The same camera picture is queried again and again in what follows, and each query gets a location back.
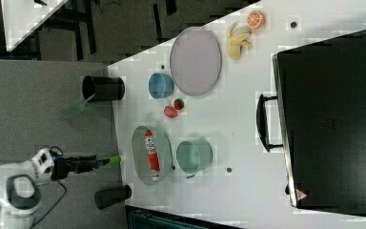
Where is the toy peeled banana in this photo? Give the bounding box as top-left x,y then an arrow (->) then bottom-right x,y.
226,23 -> 253,61

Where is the black toaster oven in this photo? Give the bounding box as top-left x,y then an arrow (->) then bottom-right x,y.
272,30 -> 366,217

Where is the green plastic mug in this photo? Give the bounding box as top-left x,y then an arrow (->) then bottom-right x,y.
176,138 -> 213,179

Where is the red toy fruit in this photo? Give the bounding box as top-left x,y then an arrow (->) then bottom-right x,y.
164,106 -> 177,118

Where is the red ketchup bottle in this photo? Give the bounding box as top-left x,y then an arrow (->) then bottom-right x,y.
145,130 -> 160,182

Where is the lilac round plate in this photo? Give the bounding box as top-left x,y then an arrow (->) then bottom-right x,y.
170,27 -> 221,96

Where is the green oval strainer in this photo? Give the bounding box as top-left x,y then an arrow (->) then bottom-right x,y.
132,126 -> 173,186

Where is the toy orange half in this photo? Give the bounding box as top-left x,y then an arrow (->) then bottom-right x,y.
247,10 -> 266,30

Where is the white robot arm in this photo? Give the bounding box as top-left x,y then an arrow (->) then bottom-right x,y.
0,146 -> 113,229

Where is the toy strawberry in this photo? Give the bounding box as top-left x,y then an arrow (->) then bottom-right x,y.
173,98 -> 184,111

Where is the black utensil holder cup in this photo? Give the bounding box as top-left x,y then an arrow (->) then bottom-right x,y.
82,75 -> 125,101

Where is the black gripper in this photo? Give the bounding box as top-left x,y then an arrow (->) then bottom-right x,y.
51,156 -> 110,181

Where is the black cylinder table post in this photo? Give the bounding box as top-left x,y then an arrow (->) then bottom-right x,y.
94,185 -> 132,210

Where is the blue metal frame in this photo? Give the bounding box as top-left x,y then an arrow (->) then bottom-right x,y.
125,205 -> 239,229

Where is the blue plastic cup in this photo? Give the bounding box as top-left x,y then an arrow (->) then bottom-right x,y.
148,73 -> 174,99

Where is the white side table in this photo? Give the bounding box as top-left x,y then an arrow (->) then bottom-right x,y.
0,0 -> 70,52

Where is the green toy vegetable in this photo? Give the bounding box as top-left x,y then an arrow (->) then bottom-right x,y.
104,156 -> 121,166

